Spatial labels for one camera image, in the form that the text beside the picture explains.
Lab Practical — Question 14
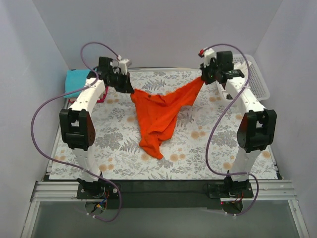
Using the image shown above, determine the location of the orange t shirt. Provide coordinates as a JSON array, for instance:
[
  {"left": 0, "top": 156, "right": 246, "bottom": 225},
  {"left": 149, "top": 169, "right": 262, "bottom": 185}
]
[{"left": 130, "top": 77, "right": 204, "bottom": 160}]

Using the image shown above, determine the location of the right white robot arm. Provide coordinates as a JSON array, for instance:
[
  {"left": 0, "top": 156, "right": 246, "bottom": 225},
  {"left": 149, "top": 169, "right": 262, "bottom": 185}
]
[{"left": 199, "top": 49, "right": 277, "bottom": 197}]

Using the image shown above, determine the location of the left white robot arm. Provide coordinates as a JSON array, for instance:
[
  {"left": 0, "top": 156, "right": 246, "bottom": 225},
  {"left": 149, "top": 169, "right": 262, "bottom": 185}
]
[{"left": 59, "top": 57, "right": 134, "bottom": 198}]

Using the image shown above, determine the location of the folded magenta t shirt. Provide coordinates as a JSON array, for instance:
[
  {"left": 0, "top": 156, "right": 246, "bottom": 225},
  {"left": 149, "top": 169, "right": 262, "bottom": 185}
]
[{"left": 97, "top": 87, "right": 108, "bottom": 103}]

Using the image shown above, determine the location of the white t shirt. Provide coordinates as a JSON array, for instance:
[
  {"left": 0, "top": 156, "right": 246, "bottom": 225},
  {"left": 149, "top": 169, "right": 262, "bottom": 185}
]
[{"left": 234, "top": 61, "right": 249, "bottom": 77}]

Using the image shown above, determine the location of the white plastic basket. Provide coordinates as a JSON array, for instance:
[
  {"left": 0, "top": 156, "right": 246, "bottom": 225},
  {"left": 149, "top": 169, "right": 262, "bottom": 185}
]
[{"left": 216, "top": 54, "right": 270, "bottom": 107}]

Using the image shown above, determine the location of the folded cyan t shirt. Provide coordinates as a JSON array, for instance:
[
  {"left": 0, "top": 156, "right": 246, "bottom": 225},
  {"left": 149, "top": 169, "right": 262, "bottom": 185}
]
[{"left": 65, "top": 69, "right": 90, "bottom": 93}]

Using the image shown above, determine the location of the floral table mat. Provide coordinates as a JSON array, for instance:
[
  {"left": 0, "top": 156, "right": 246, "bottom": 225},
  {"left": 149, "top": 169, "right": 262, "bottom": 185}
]
[{"left": 49, "top": 70, "right": 277, "bottom": 180}]

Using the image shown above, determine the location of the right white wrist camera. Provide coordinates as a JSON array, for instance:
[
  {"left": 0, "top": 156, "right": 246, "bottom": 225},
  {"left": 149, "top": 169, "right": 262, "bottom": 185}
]
[{"left": 198, "top": 48, "right": 216, "bottom": 67}]

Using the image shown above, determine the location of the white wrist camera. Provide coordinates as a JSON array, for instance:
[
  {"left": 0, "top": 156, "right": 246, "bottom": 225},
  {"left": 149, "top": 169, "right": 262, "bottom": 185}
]
[
  {"left": 198, "top": 48, "right": 216, "bottom": 67},
  {"left": 116, "top": 55, "right": 131, "bottom": 75}
]

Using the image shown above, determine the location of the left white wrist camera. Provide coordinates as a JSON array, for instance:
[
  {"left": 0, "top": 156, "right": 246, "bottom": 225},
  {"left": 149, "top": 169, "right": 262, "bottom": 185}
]
[{"left": 116, "top": 55, "right": 131, "bottom": 75}]

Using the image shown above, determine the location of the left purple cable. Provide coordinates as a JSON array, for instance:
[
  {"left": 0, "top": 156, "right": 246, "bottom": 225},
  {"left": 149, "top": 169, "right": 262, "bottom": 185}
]
[{"left": 30, "top": 42, "right": 122, "bottom": 223}]

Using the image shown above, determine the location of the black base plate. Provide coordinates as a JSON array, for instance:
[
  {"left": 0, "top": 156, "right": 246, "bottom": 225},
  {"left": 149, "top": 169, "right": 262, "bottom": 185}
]
[{"left": 76, "top": 179, "right": 256, "bottom": 210}]

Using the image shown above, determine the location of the aluminium frame rail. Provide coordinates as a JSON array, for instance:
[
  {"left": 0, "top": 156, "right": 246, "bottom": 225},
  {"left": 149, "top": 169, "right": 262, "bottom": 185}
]
[{"left": 32, "top": 179, "right": 297, "bottom": 201}]

